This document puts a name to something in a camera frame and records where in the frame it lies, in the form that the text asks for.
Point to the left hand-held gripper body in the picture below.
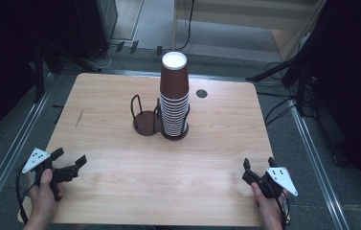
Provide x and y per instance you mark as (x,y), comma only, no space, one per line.
(66,174)

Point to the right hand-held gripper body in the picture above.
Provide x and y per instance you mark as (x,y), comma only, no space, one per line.
(280,179)

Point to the stack of brown cups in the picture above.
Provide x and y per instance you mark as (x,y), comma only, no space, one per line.
(174,118)

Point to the ribbed brown paper cup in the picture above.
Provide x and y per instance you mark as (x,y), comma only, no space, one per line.
(174,80)

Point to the person's right hand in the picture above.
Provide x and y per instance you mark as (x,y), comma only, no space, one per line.
(270,209)

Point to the person's left hand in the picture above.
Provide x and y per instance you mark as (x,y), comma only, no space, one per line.
(42,201)

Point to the black metal stand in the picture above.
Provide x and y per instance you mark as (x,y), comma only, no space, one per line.
(39,73)

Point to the round black table grommet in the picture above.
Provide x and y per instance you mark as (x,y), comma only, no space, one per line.
(201,93)

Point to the black tripod stand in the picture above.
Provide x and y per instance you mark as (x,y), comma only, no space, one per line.
(270,72)

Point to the black cabinet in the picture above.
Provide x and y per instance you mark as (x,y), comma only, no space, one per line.
(98,22)

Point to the beige wooden furniture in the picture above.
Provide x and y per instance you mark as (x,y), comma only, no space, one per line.
(232,12)

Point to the aluminium floor rail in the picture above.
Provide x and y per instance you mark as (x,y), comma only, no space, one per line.
(318,166)
(12,156)

